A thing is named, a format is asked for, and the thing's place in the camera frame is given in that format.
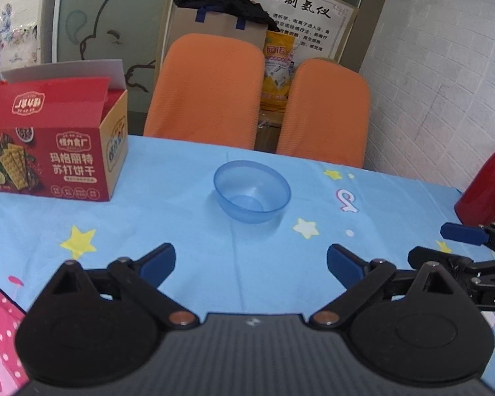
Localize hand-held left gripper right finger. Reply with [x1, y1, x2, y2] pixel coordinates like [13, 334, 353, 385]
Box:
[309, 243, 459, 331]

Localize red thermos jug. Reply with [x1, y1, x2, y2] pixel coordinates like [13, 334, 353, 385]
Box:
[455, 130, 495, 227]

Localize framed text wall poster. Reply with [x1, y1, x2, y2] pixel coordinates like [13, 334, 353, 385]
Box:
[159, 0, 359, 71]

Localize red cracker box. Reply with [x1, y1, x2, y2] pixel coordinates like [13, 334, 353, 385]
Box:
[0, 60, 129, 203]

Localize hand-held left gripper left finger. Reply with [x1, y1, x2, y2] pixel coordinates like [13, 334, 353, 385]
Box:
[45, 243, 201, 331]

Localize blue cartoon pig tablecloth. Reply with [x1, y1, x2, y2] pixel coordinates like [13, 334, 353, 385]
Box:
[0, 134, 495, 396]

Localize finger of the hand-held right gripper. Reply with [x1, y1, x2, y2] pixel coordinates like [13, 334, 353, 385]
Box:
[408, 246, 479, 281]
[440, 222, 495, 257]

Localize yellow snack packet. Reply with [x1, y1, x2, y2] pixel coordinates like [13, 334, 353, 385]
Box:
[259, 31, 304, 110]

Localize blue plastic bowl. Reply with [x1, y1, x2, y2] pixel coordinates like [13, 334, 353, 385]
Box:
[213, 160, 292, 224]

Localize orange chair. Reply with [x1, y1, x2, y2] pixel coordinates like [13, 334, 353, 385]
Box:
[144, 33, 265, 151]
[276, 58, 372, 169]

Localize frosted glass door panel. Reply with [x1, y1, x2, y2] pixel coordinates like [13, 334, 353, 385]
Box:
[41, 0, 178, 112]

